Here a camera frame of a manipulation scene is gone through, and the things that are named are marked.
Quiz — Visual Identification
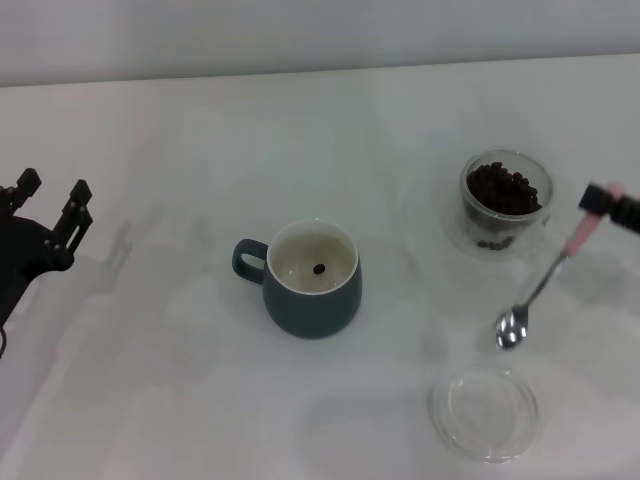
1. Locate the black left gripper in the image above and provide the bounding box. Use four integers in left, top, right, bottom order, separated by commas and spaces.
0, 168, 94, 324

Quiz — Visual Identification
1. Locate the pink-handled metal spoon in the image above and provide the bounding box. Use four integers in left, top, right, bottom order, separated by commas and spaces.
494, 182, 624, 351

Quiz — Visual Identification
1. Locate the pile of coffee beans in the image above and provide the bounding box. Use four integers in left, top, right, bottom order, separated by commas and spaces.
465, 160, 543, 217

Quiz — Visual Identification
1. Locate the clear glass saucer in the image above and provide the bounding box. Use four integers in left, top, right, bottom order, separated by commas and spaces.
428, 363, 541, 451

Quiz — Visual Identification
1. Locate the dark teal ceramic mug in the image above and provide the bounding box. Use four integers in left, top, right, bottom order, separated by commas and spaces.
230, 217, 364, 340

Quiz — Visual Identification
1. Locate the clear double-wall glass cup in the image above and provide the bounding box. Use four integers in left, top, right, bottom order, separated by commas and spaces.
457, 149, 555, 259

